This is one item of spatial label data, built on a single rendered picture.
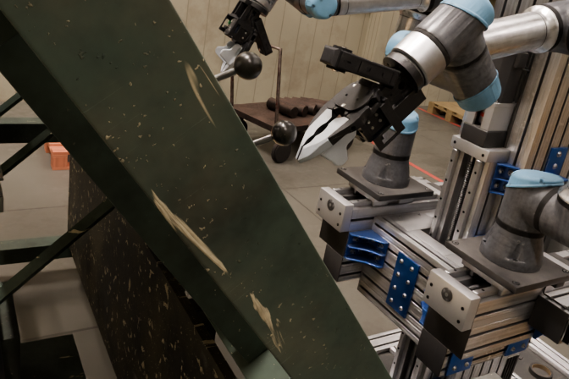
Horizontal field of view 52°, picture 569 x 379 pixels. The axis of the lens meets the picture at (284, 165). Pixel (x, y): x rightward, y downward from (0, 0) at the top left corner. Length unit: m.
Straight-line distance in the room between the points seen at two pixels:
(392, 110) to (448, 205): 0.95
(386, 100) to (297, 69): 5.86
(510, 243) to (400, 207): 0.48
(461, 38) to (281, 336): 0.49
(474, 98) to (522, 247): 0.61
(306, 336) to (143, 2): 0.43
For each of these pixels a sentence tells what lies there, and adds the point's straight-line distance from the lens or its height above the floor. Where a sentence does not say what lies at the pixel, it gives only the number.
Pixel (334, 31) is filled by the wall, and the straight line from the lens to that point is 6.85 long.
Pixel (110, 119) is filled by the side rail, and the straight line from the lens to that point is 0.50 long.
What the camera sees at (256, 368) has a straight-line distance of 0.89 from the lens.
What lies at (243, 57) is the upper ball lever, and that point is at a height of 1.52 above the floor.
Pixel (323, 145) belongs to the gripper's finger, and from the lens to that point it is 0.81.
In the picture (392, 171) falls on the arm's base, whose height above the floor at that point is 1.09.
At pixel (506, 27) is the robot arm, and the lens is 1.19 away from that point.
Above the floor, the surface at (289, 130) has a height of 1.43.
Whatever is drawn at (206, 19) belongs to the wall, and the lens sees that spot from 6.05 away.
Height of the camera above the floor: 1.66
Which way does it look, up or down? 20 degrees down
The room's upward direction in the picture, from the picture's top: 10 degrees clockwise
